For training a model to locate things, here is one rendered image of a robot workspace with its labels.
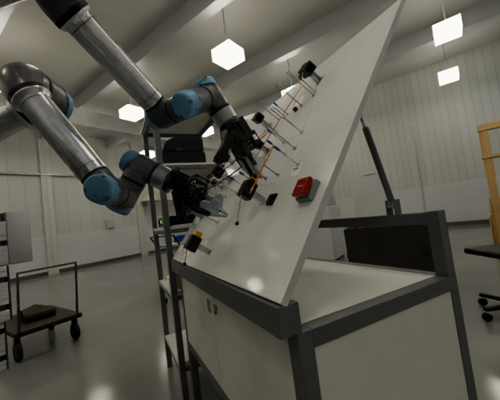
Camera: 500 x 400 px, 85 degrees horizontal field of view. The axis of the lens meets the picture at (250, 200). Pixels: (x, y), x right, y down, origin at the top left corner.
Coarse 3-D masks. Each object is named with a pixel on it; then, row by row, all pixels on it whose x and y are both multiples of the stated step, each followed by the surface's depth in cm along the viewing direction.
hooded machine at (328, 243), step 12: (336, 204) 568; (324, 216) 517; (336, 216) 544; (324, 228) 518; (336, 228) 534; (324, 240) 518; (336, 240) 524; (312, 252) 533; (324, 252) 519; (336, 252) 515
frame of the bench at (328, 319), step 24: (360, 264) 114; (408, 288) 77; (432, 288) 78; (456, 288) 83; (336, 312) 66; (360, 312) 65; (384, 312) 69; (456, 312) 82; (312, 336) 59; (336, 336) 61; (192, 360) 156; (312, 360) 58; (192, 384) 156; (216, 384) 113; (312, 384) 57
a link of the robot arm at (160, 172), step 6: (156, 168) 83; (162, 168) 83; (168, 168) 85; (156, 174) 82; (162, 174) 82; (168, 174) 84; (150, 180) 83; (156, 180) 82; (162, 180) 82; (156, 186) 83; (162, 186) 84
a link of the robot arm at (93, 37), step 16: (48, 0) 61; (64, 0) 62; (80, 0) 65; (48, 16) 65; (64, 16) 64; (80, 16) 66; (80, 32) 67; (96, 32) 69; (96, 48) 70; (112, 48) 72; (112, 64) 73; (128, 64) 75; (128, 80) 76; (144, 80) 79; (144, 96) 80; (160, 96) 83; (160, 112) 83; (160, 128) 88
